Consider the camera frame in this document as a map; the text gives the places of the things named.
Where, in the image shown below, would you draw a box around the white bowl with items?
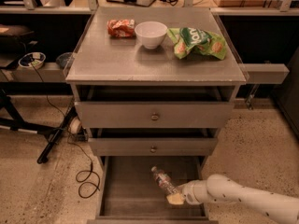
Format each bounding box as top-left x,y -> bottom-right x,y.
18,51 -> 46,69

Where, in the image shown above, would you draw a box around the black floor cable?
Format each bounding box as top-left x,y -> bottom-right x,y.
30,63 -> 102,200

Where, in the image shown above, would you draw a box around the black stand legs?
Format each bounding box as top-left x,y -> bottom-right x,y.
0,90 -> 76,164

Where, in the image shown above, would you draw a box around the middle grey drawer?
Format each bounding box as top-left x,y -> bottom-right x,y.
89,128 -> 218,156

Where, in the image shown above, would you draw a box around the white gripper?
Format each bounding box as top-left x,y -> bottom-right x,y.
166,180 -> 207,205

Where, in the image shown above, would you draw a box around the dark round dish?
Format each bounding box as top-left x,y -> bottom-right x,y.
56,52 -> 73,68

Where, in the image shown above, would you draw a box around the clear plastic water bottle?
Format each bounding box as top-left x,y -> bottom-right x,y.
151,166 -> 179,195

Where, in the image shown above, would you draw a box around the grey metal drawer cabinet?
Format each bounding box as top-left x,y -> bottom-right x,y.
63,6 -> 250,167

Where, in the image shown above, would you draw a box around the bottom grey open drawer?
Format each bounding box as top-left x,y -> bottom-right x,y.
87,156 -> 218,224

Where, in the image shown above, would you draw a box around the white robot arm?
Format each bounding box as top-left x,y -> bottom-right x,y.
167,175 -> 299,224

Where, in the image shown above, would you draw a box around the black bag on shelf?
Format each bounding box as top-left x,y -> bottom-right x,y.
0,24 -> 37,54

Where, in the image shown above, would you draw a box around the orange red snack bag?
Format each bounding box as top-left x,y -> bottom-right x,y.
107,19 -> 135,38

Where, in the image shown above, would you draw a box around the top grey drawer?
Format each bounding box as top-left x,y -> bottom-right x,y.
74,87 -> 235,130

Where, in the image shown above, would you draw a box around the green chip bag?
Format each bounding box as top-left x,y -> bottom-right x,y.
167,27 -> 227,60

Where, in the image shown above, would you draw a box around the white ceramic bowl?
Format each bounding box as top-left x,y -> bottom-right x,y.
135,21 -> 167,49

